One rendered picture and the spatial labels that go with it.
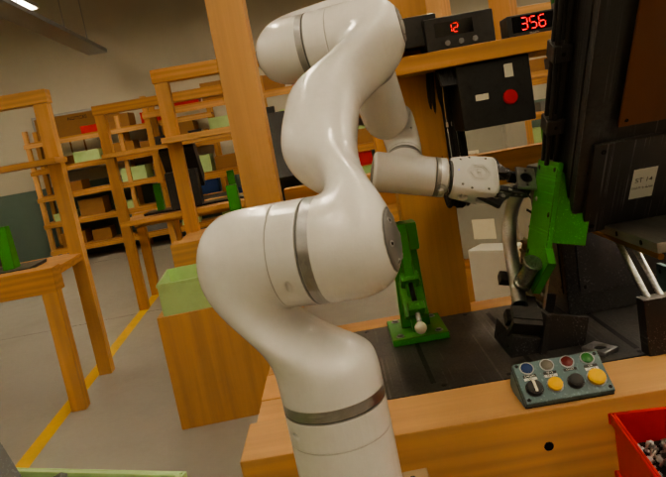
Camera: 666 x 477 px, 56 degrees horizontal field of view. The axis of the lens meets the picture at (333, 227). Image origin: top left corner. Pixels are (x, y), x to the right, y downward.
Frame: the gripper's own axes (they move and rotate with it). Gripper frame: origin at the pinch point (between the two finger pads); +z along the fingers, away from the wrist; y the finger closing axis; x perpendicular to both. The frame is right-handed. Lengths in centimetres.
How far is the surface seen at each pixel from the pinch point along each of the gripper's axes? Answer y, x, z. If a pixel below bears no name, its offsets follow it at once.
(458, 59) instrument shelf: 27.3, -9.1, -13.6
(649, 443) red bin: -57, -12, 9
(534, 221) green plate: -8.3, 1.6, 2.8
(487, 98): 22.6, -2.6, -5.6
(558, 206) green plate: -10.4, -6.5, 4.5
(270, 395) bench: -39, 30, -49
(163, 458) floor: -7, 217, -106
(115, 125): 615, 663, -378
